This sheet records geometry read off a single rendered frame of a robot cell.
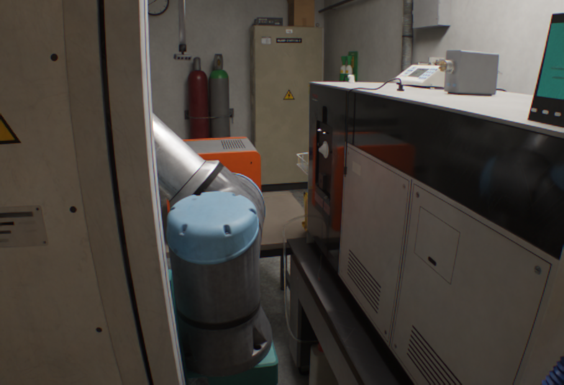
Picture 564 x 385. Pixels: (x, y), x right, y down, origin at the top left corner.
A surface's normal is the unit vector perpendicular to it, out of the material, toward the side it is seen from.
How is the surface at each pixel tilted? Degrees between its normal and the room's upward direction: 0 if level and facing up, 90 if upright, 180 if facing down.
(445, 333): 90
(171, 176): 85
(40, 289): 90
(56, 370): 90
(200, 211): 5
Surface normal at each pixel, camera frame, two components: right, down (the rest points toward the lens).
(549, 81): -0.95, -0.09
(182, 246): -0.46, 0.17
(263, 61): 0.22, 0.27
